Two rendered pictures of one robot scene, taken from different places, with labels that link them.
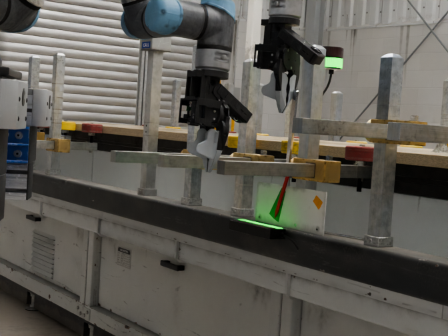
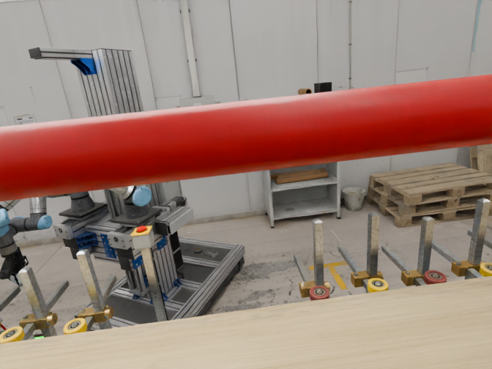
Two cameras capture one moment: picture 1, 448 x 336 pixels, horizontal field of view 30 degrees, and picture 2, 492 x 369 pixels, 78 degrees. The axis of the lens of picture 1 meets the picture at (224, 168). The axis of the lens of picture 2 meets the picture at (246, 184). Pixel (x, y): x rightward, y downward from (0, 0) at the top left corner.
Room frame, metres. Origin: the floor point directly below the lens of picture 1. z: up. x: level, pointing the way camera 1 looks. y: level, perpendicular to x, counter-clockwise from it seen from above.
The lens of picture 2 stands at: (3.60, -0.49, 1.75)
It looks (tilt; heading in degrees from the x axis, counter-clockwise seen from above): 18 degrees down; 122
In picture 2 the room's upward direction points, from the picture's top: 6 degrees counter-clockwise
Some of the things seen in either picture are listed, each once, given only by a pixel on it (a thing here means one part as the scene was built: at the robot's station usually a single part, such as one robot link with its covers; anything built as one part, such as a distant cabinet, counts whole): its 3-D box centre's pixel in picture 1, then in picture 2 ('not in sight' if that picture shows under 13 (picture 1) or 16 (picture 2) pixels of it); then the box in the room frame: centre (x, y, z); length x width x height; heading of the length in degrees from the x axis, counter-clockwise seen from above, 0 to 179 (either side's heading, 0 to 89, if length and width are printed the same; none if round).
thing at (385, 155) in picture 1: (384, 167); not in sight; (1.78, -0.34, 0.87); 0.03 x 0.03 x 0.48; 35
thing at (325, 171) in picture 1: (314, 169); not in sight; (1.97, -0.21, 0.85); 0.13 x 0.06 x 0.05; 35
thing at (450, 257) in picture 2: not in sight; (455, 261); (3.77, 1.11, 0.81); 0.43 x 0.03 x 0.04; 125
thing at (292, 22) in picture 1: (279, 45); not in sight; (1.92, -0.11, 1.13); 0.09 x 0.08 x 0.12; 55
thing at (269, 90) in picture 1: (273, 91); not in sight; (1.90, -0.10, 1.02); 0.06 x 0.03 x 0.09; 55
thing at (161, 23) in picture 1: (171, 18); (17, 225); (1.74, 0.13, 1.15); 0.11 x 0.11 x 0.08; 35
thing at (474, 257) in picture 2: not in sight; (476, 246); (3.84, 1.09, 0.93); 0.03 x 0.03 x 0.48; 35
